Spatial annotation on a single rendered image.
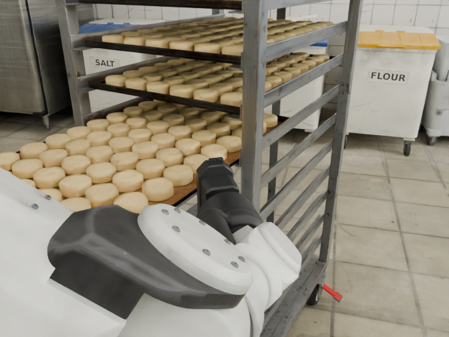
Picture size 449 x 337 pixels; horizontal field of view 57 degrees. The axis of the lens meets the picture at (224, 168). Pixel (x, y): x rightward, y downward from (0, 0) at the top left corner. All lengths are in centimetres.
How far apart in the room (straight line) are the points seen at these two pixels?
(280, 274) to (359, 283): 135
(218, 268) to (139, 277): 5
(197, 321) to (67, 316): 7
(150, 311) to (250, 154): 56
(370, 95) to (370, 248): 119
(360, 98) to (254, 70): 217
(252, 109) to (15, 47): 269
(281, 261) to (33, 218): 27
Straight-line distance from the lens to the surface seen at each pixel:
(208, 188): 60
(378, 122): 290
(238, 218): 53
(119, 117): 100
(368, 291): 173
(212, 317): 23
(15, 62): 332
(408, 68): 281
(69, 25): 98
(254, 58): 70
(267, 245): 42
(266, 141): 86
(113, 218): 22
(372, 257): 191
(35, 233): 20
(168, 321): 23
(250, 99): 72
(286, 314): 136
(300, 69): 110
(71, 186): 69
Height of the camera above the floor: 109
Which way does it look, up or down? 25 degrees down
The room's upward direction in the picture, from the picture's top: straight up
